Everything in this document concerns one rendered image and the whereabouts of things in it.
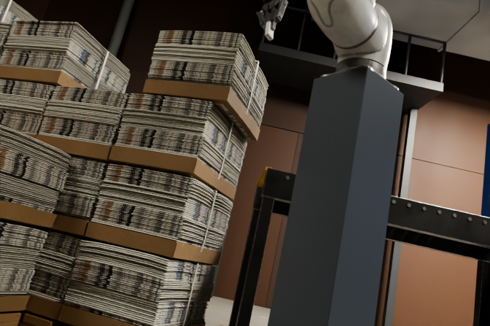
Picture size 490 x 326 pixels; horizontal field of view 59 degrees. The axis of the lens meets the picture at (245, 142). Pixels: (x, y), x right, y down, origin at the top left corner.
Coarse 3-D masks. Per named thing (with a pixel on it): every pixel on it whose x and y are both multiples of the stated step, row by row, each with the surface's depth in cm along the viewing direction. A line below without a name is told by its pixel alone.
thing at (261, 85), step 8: (256, 80) 151; (264, 80) 161; (256, 88) 153; (264, 88) 162; (256, 96) 153; (264, 96) 163; (256, 104) 154; (264, 104) 164; (256, 112) 154; (256, 120) 156; (240, 128) 150; (248, 128) 150; (248, 136) 157
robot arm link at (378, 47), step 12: (384, 12) 136; (384, 24) 133; (372, 36) 128; (384, 36) 132; (336, 48) 136; (360, 48) 130; (372, 48) 130; (384, 48) 133; (372, 60) 131; (384, 60) 133
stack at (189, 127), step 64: (64, 128) 140; (128, 128) 133; (192, 128) 127; (64, 192) 131; (128, 192) 126; (192, 192) 123; (64, 256) 124; (128, 256) 119; (128, 320) 114; (192, 320) 136
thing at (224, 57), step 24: (168, 48) 138; (192, 48) 136; (216, 48) 133; (240, 48) 133; (168, 72) 135; (192, 72) 133; (216, 72) 130; (240, 72) 136; (168, 96) 134; (240, 96) 137
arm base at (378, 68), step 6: (348, 60) 133; (354, 60) 132; (360, 60) 131; (366, 60) 131; (342, 66) 134; (348, 66) 132; (354, 66) 131; (360, 66) 127; (366, 66) 125; (372, 66) 130; (378, 66) 131; (336, 72) 134; (378, 72) 131; (384, 72) 133; (384, 78) 132
